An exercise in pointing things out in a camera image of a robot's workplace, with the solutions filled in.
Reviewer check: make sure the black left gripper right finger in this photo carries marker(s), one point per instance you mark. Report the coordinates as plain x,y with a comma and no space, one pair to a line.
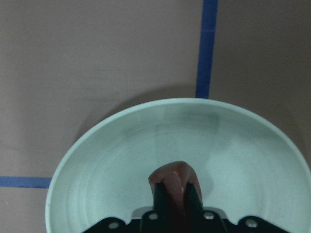
202,220

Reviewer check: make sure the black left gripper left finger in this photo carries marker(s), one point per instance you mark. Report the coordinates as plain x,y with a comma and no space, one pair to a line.
152,221

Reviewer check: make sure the brown bun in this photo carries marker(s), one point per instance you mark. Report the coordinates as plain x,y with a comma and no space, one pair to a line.
175,176

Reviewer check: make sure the light green plate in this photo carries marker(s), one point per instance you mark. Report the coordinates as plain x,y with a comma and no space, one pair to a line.
245,165

